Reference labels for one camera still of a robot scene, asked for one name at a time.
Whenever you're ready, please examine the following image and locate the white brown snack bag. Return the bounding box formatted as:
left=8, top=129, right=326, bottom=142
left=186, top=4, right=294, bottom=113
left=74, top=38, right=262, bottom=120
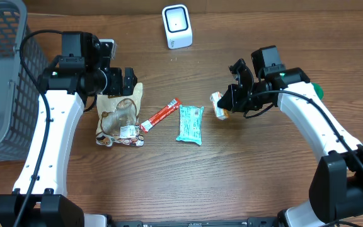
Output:
left=96, top=83, right=144, bottom=147

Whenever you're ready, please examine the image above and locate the green lid jar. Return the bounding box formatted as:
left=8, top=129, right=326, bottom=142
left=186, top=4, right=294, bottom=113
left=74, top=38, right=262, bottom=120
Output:
left=311, top=83, right=324, bottom=100

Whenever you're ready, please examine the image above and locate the teal tissue packet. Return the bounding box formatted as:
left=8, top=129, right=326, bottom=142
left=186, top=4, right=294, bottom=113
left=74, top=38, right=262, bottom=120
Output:
left=176, top=105, right=204, bottom=146

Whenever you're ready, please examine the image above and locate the red white snack packet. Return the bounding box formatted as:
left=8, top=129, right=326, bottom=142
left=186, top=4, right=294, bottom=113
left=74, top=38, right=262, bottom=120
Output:
left=139, top=98, right=182, bottom=133

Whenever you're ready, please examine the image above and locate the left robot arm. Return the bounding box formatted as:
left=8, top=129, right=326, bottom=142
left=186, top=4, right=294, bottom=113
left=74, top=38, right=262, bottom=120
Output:
left=0, top=32, right=137, bottom=227

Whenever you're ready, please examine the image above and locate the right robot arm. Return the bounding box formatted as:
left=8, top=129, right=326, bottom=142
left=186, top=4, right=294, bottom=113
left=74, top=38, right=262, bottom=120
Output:
left=215, top=45, right=363, bottom=226

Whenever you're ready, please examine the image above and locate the white barcode scanner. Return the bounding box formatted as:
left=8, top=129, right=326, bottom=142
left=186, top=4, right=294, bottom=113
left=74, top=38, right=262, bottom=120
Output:
left=162, top=4, right=193, bottom=49

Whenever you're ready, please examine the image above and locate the grey plastic mesh basket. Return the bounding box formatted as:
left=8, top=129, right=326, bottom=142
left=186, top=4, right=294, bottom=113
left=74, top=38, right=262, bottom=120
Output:
left=0, top=0, right=39, bottom=161

